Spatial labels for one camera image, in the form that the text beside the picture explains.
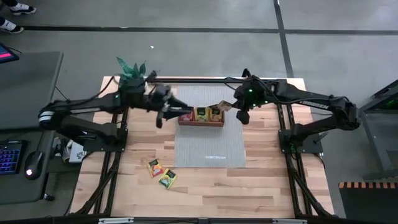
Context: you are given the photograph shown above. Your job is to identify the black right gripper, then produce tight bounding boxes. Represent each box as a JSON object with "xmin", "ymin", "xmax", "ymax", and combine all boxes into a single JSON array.
[{"xmin": 229, "ymin": 82, "xmax": 271, "ymax": 126}]

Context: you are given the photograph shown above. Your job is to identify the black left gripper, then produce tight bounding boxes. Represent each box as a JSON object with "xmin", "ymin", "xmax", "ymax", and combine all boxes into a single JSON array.
[{"xmin": 145, "ymin": 83, "xmax": 195, "ymax": 129}]

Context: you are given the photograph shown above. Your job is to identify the orange mango tea packet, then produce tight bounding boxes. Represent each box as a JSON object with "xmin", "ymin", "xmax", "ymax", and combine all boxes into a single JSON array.
[
  {"xmin": 147, "ymin": 157, "xmax": 165, "ymax": 179},
  {"xmin": 209, "ymin": 105, "xmax": 224, "ymax": 123},
  {"xmin": 216, "ymin": 100, "xmax": 233, "ymax": 112}
]

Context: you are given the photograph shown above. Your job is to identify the red foil tea packet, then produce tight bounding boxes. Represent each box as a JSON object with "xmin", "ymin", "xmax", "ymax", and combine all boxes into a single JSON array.
[{"xmin": 180, "ymin": 110, "xmax": 196, "ymax": 123}]

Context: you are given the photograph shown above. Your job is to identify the green lemon lime tea packet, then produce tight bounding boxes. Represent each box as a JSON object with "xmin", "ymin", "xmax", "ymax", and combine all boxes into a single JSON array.
[
  {"xmin": 157, "ymin": 168, "xmax": 178, "ymax": 190},
  {"xmin": 195, "ymin": 106, "xmax": 210, "ymax": 123}
]

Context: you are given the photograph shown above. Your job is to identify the wooden three-compartment tray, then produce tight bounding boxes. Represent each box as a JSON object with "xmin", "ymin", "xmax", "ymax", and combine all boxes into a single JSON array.
[{"xmin": 177, "ymin": 106, "xmax": 226, "ymax": 128}]

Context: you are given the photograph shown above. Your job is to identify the grey woven placemat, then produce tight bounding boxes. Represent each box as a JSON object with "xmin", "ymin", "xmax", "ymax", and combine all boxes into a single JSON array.
[{"xmin": 173, "ymin": 85, "xmax": 247, "ymax": 169}]

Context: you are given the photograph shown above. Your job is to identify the green snake plant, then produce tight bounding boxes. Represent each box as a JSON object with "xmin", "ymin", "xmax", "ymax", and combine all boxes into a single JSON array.
[{"xmin": 115, "ymin": 56, "xmax": 147, "ymax": 82}]

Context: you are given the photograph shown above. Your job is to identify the dark metal rack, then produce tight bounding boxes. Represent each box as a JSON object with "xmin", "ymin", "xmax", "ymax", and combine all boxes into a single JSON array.
[{"xmin": 359, "ymin": 78, "xmax": 398, "ymax": 182}]

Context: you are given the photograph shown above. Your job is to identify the dark grey desk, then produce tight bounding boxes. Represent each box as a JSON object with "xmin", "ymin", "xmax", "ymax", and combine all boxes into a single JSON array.
[{"xmin": 0, "ymin": 50, "xmax": 65, "ymax": 206}]

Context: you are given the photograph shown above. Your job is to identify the black computer mouse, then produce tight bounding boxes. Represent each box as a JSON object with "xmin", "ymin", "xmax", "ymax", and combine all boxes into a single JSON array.
[{"xmin": 24, "ymin": 150, "xmax": 44, "ymax": 181}]

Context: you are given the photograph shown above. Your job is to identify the black panel with striped edge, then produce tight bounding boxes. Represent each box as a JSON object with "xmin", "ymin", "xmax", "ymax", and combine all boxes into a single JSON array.
[{"xmin": 338, "ymin": 181, "xmax": 398, "ymax": 224}]

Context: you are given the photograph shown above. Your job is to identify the backlit computer keyboard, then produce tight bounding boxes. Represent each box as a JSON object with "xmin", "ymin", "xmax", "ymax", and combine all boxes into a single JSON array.
[{"xmin": 0, "ymin": 140, "xmax": 23, "ymax": 175}]

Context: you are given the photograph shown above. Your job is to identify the lit tablet screen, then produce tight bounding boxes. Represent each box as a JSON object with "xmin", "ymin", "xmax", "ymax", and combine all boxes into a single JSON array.
[{"xmin": 0, "ymin": 42, "xmax": 20, "ymax": 65}]

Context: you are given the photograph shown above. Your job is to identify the person's foot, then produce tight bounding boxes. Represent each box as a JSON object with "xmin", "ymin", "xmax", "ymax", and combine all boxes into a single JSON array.
[
  {"xmin": 0, "ymin": 18, "xmax": 25, "ymax": 35},
  {"xmin": 8, "ymin": 1, "xmax": 37, "ymax": 16}
]

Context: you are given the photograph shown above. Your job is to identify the black aluminium rig frame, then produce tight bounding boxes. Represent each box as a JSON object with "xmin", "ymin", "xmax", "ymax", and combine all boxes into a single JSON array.
[{"xmin": 70, "ymin": 70, "xmax": 335, "ymax": 224}]

